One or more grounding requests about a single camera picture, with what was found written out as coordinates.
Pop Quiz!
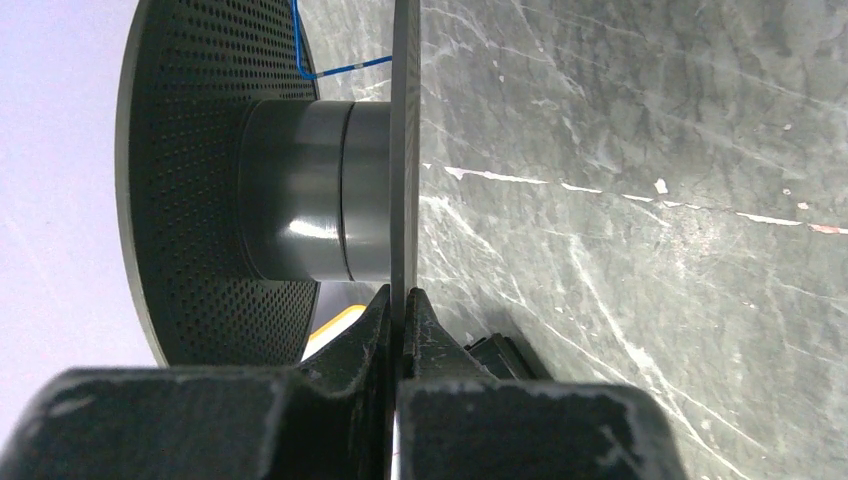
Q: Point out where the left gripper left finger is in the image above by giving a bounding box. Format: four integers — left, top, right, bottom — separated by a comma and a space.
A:
1, 287, 391, 479

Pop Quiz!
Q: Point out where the black spool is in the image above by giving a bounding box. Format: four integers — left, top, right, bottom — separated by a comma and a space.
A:
115, 1, 421, 366

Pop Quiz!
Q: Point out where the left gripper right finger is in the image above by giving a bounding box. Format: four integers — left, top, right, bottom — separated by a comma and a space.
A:
396, 288, 686, 479

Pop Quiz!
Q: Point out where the whiteboard with red writing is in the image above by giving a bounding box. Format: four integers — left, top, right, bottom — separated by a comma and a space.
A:
301, 304, 366, 361

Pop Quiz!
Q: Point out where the blue cable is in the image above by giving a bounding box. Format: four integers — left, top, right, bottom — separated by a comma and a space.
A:
290, 0, 393, 82

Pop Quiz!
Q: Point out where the black bin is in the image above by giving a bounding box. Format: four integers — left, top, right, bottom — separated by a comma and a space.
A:
464, 333, 553, 380

